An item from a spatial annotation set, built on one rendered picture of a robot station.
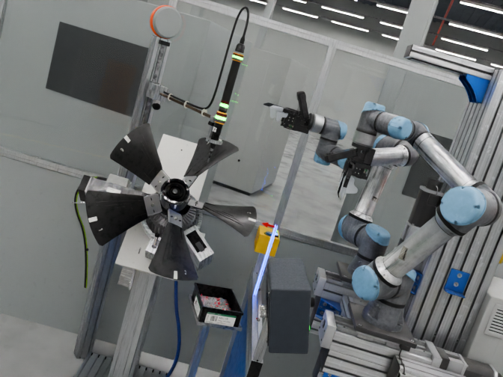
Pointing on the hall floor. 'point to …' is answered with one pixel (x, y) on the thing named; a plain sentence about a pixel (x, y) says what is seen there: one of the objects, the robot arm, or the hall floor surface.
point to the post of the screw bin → (197, 351)
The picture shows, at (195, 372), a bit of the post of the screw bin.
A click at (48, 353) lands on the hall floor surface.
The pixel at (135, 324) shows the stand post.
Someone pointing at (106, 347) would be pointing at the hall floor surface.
